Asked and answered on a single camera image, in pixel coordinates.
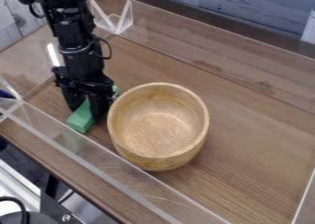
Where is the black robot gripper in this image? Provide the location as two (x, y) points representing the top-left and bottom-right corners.
(52, 37), (116, 121)

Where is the green rectangular block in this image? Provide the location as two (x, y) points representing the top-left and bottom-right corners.
(65, 85), (120, 135)

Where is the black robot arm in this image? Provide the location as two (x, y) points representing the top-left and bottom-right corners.
(17, 0), (115, 120)

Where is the brown wooden bowl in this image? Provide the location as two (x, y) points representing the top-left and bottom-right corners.
(107, 82), (211, 171)

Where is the clear acrylic enclosure wall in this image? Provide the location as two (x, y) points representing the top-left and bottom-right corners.
(0, 0), (315, 224)

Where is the black metal bracket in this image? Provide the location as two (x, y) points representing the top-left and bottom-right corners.
(39, 192), (84, 224)

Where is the black cable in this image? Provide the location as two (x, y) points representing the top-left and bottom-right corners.
(0, 195), (29, 224)

